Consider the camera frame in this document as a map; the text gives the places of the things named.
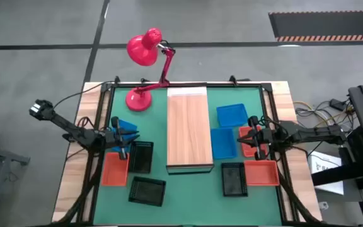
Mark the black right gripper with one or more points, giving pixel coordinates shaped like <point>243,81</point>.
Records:
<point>268,138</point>

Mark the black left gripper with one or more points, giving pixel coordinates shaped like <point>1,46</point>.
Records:
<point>113,138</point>

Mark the blue plastic basket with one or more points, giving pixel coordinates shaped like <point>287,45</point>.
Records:
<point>128,124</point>
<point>232,115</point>
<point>222,143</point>

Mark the black plastic basket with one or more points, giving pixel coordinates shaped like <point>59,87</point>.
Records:
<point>140,157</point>
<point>147,191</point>
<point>234,179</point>

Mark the orange plastic basket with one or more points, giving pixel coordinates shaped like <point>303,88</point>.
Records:
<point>261,173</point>
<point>113,171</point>
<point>249,152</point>

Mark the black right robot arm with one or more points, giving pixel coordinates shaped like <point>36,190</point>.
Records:
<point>310,134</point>

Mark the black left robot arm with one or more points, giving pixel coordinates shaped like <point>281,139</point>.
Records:
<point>71,127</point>

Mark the red desk lamp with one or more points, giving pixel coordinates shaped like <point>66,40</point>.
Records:
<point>139,101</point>

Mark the white printed box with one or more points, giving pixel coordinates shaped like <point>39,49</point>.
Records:
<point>318,159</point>

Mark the green table mat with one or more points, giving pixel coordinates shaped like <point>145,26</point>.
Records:
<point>187,201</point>

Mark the black power adapter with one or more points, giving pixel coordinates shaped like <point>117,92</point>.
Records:
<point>337,104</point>

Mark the small white plug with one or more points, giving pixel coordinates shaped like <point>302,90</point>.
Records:
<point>324,205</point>

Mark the black orange striped floor mat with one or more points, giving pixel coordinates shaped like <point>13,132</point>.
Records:
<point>326,25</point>

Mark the black aluminium table frame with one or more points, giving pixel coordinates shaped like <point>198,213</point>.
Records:
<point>247,85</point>

